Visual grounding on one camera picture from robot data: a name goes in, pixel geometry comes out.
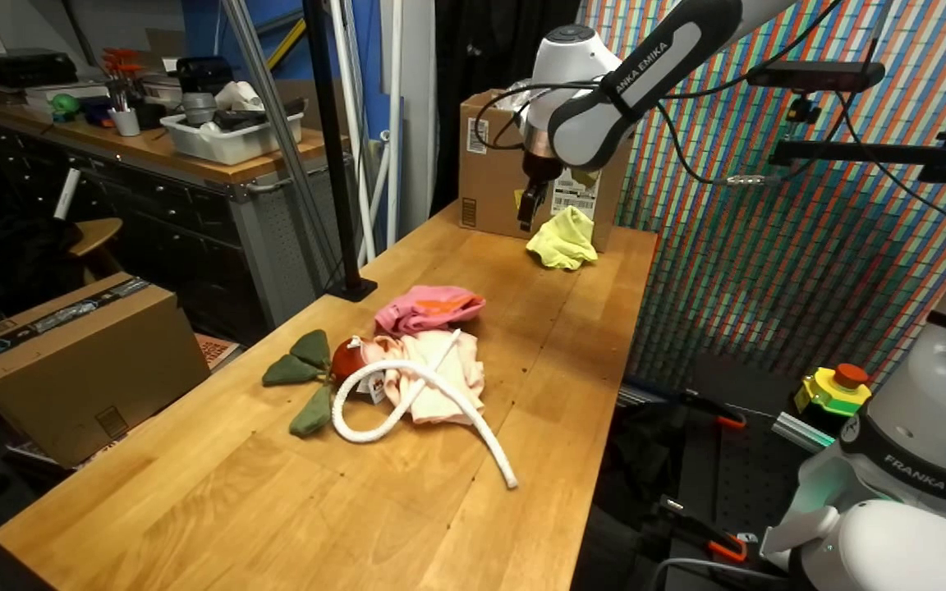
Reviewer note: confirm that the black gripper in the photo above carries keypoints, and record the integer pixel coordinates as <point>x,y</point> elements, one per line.
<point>539,176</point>

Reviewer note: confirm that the yellow cloth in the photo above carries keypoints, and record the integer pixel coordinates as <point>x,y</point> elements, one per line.
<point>564,242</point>

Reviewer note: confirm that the white flexible tube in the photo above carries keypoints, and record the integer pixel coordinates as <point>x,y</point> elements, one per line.
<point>493,443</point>

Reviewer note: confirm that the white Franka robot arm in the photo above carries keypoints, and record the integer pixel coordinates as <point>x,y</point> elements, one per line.
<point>648,67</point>

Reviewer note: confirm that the cardboard box with white labels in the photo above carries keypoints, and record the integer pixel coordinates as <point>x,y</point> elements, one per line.
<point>483,153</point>

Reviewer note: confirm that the white pole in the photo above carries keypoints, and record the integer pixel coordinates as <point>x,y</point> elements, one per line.
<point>391,111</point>

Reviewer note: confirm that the black curtain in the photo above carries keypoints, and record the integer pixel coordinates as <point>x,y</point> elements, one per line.
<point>473,44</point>

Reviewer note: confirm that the pale pink white cloth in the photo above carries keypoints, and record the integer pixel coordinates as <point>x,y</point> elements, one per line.
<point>443,383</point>

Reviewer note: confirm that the black vertical stand pole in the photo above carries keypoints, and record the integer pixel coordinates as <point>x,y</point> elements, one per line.
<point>329,134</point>

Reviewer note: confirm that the grey metal tripod pole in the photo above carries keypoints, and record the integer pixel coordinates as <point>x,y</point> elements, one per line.
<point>276,134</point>

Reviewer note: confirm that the red green plush flower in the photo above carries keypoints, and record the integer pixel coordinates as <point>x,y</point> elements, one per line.
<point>303,357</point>

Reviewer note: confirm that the white plastic bin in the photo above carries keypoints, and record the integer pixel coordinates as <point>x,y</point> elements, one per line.
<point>231,142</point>

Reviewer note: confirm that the yellow red emergency stop button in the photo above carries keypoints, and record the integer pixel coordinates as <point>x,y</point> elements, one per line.
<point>831,395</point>

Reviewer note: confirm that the black container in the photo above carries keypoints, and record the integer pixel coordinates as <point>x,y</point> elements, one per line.
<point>204,72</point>

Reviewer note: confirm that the wooden top cabinet counter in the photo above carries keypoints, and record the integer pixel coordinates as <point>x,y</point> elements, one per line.
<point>164,219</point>

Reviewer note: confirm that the white cup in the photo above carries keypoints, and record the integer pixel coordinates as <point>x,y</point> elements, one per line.
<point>125,122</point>

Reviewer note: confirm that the wooden stool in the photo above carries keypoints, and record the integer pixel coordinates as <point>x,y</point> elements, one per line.
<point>98,234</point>

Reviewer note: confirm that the cardboard box with black tape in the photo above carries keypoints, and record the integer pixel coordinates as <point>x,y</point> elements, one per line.
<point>91,372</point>

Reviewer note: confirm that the small green object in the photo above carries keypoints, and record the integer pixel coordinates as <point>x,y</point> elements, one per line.
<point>67,106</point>

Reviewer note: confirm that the black office chair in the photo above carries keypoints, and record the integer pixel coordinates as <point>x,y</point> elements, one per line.
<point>13,265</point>

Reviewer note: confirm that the black stereo camera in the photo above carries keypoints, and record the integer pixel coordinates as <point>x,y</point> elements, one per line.
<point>813,77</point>

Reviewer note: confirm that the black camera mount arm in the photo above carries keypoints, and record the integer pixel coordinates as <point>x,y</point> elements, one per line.
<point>877,153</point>

